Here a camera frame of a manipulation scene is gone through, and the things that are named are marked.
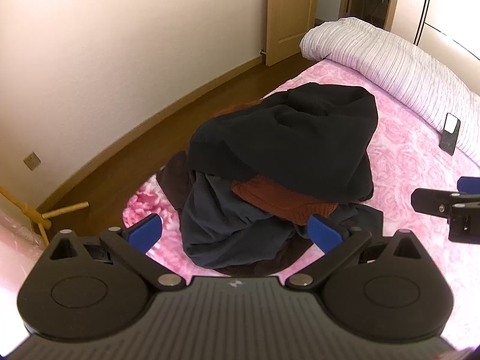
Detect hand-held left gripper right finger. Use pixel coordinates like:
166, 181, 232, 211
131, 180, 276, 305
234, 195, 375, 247
287, 214, 422, 291

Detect rust orange knit sweater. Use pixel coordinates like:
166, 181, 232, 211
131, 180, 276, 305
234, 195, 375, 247
230, 98, 338, 226

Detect wooden door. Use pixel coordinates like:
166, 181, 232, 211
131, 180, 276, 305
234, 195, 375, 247
265, 0, 319, 66

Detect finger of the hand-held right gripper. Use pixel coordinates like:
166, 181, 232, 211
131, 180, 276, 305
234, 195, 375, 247
457, 176, 480, 195
411, 188, 480, 244

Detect yellow wooden stand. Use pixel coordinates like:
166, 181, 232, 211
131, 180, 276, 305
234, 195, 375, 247
0, 187, 90, 246

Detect black hooded garment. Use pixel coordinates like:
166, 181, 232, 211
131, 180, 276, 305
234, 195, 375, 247
187, 82, 377, 205

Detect pale pink cloth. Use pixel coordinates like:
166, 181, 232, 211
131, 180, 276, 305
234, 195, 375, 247
0, 189, 51, 331

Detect cream wardrobe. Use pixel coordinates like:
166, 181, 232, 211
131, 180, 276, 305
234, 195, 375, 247
390, 0, 480, 61

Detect navy garment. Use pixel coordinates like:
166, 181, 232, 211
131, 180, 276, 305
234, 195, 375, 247
180, 172, 383, 271

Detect wall socket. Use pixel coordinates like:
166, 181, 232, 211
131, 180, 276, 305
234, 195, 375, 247
23, 152, 42, 171

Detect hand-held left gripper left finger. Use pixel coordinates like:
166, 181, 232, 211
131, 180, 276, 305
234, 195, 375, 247
48, 214, 186, 291

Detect white striped quilt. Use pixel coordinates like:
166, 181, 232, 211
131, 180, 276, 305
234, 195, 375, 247
300, 18, 480, 166

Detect pink floral blanket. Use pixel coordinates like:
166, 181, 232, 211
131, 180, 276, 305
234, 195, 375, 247
122, 57, 480, 360

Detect black smartphone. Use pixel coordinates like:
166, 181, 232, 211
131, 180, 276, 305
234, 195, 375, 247
439, 113, 461, 155

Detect dark brown garment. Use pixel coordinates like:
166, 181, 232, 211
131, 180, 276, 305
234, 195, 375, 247
157, 150, 314, 277

